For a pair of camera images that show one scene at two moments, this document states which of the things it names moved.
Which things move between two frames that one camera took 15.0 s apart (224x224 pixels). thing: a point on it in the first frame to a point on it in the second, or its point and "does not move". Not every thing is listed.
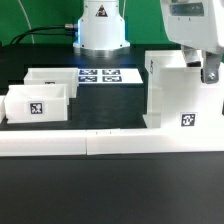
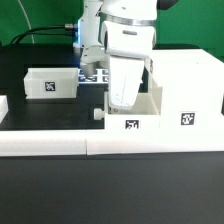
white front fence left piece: (42, 142) does not move
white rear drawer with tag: (54, 76) does not move
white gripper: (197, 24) to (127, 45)
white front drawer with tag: (36, 103) to (143, 114)
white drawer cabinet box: (177, 98) does not move
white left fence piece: (2, 108) does not move
